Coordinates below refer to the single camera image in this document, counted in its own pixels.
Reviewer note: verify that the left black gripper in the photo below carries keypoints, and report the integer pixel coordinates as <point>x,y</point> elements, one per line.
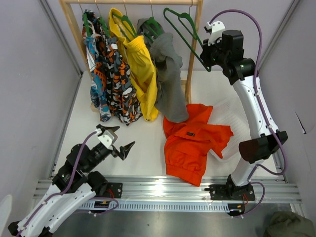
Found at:
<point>124,150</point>

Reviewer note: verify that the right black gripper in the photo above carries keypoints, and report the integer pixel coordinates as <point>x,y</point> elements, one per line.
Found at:
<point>207,49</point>

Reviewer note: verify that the green hanger of orange shorts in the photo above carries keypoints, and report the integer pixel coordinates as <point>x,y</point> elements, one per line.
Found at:
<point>186,24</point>

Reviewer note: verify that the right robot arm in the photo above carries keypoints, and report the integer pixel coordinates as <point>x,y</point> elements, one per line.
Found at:
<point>225,49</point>

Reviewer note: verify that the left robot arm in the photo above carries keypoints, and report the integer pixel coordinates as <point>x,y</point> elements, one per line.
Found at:
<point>76,183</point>

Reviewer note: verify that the black orange camouflage shorts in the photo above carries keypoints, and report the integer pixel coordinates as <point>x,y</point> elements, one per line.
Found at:
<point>120,92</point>

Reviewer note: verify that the green hanger of grey shorts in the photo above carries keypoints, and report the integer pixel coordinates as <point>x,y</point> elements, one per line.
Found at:
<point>153,28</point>

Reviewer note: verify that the grey shorts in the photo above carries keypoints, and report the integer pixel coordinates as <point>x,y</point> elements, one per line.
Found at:
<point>170,99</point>

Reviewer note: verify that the yellow shorts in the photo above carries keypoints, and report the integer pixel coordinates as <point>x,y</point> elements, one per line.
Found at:
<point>143,71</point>

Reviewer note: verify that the green hanger of yellow shorts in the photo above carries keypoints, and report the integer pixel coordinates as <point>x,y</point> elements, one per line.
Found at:
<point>125,25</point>

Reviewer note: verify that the blue orange patterned shorts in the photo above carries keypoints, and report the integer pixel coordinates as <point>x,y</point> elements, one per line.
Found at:
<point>96,62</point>

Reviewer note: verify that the green hanger of camouflage shorts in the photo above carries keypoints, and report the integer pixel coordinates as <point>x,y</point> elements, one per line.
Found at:
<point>102,21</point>

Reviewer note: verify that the green hanger of blue shorts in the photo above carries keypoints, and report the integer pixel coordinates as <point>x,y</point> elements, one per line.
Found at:
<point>85,21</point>

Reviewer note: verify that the wooden clothes rack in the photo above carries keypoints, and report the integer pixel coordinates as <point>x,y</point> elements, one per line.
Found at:
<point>76,32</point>

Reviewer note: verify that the white perforated plastic basket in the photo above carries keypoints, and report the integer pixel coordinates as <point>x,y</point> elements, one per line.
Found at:
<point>230,112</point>

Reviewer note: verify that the olive green cloth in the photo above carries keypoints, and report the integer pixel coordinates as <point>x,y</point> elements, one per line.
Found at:
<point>289,224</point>

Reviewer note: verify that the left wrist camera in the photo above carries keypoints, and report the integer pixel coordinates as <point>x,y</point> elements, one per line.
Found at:
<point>107,137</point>

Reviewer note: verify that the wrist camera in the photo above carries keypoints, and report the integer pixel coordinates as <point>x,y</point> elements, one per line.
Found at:
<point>107,137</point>
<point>214,28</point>

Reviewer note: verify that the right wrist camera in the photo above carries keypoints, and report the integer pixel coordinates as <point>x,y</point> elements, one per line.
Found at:
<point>214,28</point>

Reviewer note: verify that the aluminium rail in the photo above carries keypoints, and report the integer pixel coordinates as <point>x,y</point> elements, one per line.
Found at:
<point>166,193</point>

